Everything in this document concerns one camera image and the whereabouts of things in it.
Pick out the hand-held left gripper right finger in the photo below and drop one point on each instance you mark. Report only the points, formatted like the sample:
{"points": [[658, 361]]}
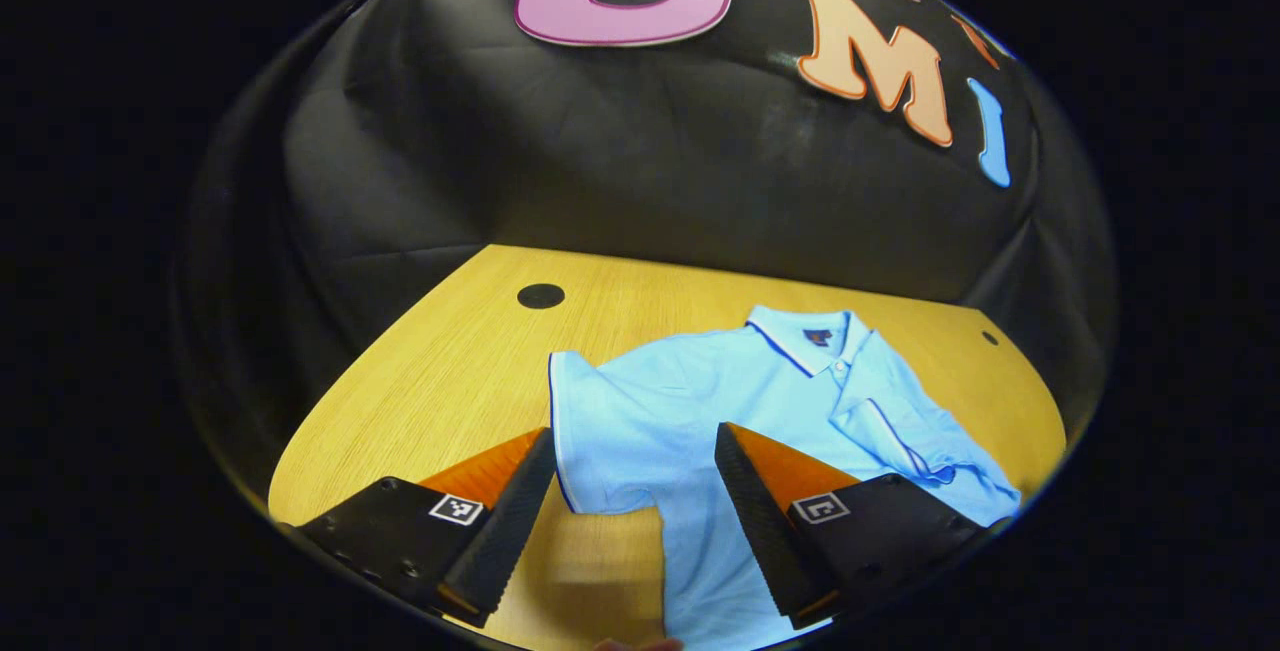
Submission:
{"points": [[755, 521]]}

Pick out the black backdrop cloth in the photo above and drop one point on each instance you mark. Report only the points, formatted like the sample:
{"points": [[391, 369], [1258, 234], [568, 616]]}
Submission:
{"points": [[650, 161]]}

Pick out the light blue T-shirt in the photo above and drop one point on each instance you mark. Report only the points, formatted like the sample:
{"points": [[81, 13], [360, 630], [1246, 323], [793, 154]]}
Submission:
{"points": [[660, 411]]}

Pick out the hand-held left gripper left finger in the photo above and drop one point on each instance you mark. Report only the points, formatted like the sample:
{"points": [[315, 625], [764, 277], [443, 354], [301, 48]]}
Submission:
{"points": [[520, 511]]}

